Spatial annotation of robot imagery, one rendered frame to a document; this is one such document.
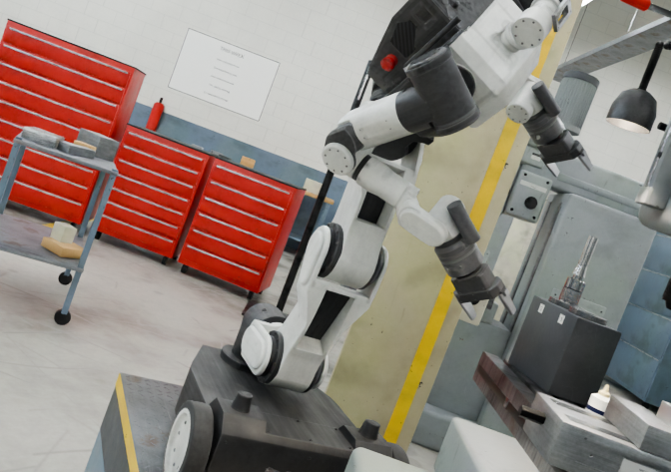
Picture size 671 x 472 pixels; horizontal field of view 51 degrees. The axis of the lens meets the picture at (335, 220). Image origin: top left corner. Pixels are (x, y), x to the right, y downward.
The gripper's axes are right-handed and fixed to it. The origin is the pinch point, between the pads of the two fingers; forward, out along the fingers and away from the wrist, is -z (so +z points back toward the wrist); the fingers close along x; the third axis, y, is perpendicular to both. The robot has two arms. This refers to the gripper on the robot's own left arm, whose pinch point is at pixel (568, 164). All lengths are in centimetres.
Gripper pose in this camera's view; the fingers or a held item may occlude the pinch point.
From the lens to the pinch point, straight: 204.0
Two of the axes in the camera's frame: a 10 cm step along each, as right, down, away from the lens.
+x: 6.1, -0.9, -7.9
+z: -6.0, -7.0, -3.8
